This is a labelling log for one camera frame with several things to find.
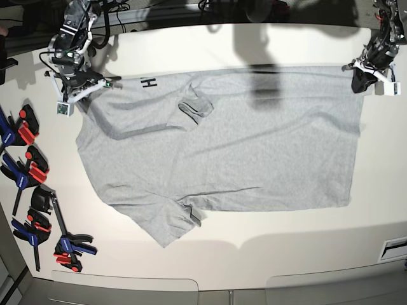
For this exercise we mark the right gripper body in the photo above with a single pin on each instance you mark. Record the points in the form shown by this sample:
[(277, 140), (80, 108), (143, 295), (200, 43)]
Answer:
[(73, 80)]

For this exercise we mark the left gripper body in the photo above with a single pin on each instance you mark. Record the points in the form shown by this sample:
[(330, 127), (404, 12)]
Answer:
[(377, 59)]

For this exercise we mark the grey T-shirt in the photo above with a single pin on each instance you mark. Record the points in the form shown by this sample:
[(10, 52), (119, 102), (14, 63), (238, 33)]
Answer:
[(262, 139)]

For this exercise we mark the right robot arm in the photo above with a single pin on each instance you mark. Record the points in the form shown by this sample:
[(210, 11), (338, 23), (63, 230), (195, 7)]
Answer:
[(84, 30)]

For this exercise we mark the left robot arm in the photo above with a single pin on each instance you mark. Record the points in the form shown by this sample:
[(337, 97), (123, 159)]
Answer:
[(392, 18)]

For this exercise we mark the blue red clamp top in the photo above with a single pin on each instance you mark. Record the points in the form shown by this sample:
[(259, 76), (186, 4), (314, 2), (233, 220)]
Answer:
[(21, 132)]

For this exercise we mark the blue red clamp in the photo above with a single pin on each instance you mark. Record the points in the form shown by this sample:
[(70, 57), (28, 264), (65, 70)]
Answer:
[(21, 132), (35, 230), (32, 173)]

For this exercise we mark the long bar clamp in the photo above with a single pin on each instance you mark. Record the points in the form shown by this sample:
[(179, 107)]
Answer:
[(69, 246)]

